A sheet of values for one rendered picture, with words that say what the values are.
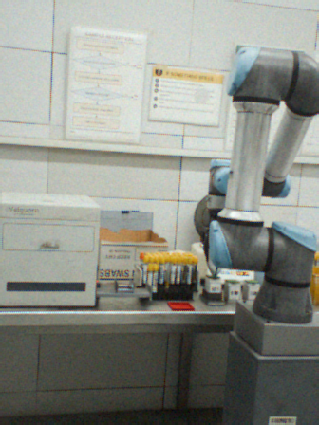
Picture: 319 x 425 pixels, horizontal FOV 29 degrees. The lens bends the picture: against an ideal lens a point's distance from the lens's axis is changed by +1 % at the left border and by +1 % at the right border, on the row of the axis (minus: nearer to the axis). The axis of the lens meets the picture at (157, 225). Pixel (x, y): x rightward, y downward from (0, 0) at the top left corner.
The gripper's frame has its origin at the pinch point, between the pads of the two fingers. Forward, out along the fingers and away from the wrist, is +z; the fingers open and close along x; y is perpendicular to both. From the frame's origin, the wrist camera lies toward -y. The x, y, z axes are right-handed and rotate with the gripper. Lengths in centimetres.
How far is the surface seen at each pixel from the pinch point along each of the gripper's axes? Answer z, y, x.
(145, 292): 5.5, -3.5, 22.9
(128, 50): -72, 55, 21
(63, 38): -74, 58, 45
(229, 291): 5.9, -0.2, -5.0
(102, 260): 1.5, 23.5, 32.2
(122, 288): 5.5, 0.7, 29.1
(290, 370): 12.9, -47.3, -3.7
